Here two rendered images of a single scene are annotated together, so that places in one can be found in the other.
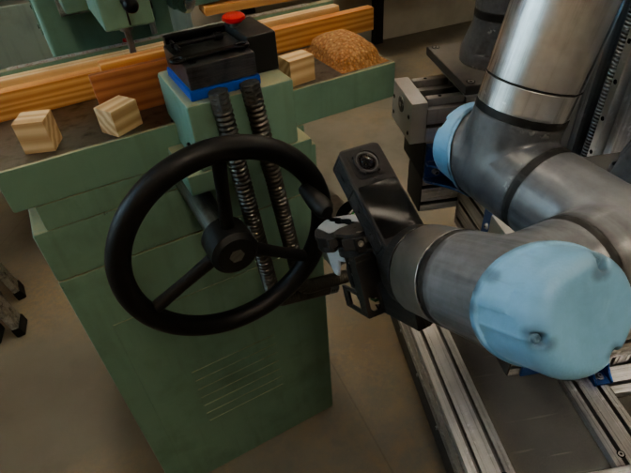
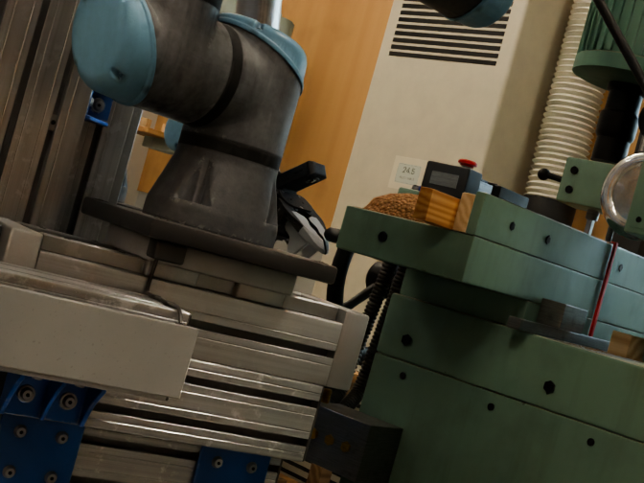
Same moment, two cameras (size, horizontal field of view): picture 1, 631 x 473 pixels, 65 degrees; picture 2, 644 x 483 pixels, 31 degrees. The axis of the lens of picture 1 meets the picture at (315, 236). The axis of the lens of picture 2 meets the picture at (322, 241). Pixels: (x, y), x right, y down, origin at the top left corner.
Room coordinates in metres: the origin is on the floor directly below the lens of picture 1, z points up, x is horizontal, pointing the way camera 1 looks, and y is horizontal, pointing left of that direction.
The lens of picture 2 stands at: (2.19, -0.80, 0.83)
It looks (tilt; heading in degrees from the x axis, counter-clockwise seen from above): 0 degrees down; 156
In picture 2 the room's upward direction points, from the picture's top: 16 degrees clockwise
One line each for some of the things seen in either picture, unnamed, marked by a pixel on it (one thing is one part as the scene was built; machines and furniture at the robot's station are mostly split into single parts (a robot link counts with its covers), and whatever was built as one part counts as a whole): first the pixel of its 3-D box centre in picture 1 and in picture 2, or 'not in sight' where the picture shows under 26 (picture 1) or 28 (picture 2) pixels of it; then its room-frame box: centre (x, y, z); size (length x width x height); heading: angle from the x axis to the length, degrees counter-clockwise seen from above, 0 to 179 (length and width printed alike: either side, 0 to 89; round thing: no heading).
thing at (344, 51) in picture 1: (343, 43); (416, 209); (0.83, -0.07, 0.92); 0.14 x 0.09 x 0.04; 26
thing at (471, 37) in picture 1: (501, 32); (219, 188); (0.98, -0.40, 0.87); 0.15 x 0.15 x 0.10
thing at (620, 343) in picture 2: not in sight; (629, 346); (0.90, 0.29, 0.82); 0.04 x 0.04 x 0.03; 6
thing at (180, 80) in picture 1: (223, 53); (458, 184); (0.63, 0.10, 0.99); 0.13 x 0.11 x 0.06; 116
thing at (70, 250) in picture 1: (148, 135); (624, 388); (0.88, 0.31, 0.76); 0.57 x 0.45 x 0.09; 26
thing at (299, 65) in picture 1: (296, 68); not in sight; (0.74, 0.01, 0.92); 0.04 x 0.03 x 0.04; 122
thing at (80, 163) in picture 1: (213, 114); (487, 269); (0.71, 0.14, 0.87); 0.61 x 0.30 x 0.06; 116
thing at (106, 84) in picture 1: (179, 77); not in sight; (0.71, 0.18, 0.93); 0.24 x 0.01 x 0.06; 116
